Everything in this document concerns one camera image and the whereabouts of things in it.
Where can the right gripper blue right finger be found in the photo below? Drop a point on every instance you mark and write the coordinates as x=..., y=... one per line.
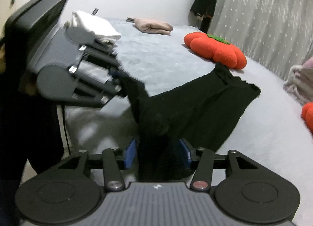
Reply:
x=186, y=150

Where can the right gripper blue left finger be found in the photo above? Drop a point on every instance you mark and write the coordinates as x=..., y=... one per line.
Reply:
x=130, y=154

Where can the black dress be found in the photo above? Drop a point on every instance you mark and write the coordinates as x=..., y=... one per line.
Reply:
x=190, y=118

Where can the stack of white folded clothes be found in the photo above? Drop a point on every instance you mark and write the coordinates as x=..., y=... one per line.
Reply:
x=100, y=27

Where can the folded beige pink garment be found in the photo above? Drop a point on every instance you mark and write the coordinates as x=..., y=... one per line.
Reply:
x=151, y=26

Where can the large orange pumpkin pillow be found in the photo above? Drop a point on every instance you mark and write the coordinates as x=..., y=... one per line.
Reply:
x=215, y=49

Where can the pile of folded blankets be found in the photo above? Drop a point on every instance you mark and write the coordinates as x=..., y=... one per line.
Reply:
x=299, y=84

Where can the purple pillow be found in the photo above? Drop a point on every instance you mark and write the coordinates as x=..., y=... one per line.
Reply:
x=308, y=64

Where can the black hanging garment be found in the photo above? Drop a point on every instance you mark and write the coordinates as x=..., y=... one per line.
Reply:
x=205, y=9

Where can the grey dotted curtain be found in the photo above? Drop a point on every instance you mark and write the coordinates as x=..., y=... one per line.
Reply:
x=275, y=33

